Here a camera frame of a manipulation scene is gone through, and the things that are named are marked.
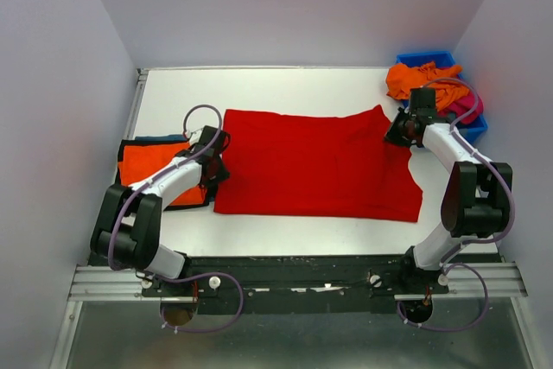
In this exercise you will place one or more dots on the folded black t shirt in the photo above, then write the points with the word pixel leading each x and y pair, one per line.
pixel 117 161

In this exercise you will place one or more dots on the crumpled orange t shirt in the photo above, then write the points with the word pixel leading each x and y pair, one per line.
pixel 401 79

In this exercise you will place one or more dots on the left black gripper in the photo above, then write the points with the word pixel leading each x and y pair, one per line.
pixel 223 174

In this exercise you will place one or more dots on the folded orange t shirt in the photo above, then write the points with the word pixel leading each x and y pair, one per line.
pixel 147 161

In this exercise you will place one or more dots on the magenta t shirt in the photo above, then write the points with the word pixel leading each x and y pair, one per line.
pixel 461 106

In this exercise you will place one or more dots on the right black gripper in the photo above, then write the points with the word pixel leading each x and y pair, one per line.
pixel 392 135

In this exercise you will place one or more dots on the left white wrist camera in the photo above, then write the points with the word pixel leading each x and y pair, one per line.
pixel 192 136

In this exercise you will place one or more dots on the red t shirt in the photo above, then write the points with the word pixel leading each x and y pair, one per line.
pixel 323 167

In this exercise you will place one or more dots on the aluminium frame rail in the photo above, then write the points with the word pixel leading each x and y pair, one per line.
pixel 100 284

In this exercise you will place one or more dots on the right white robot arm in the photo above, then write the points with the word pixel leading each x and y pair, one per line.
pixel 477 207

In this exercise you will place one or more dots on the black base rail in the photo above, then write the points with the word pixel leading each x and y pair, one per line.
pixel 296 285

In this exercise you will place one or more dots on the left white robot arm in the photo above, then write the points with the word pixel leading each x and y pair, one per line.
pixel 128 228

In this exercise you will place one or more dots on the folded teal t shirt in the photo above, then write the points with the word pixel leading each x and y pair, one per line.
pixel 165 138

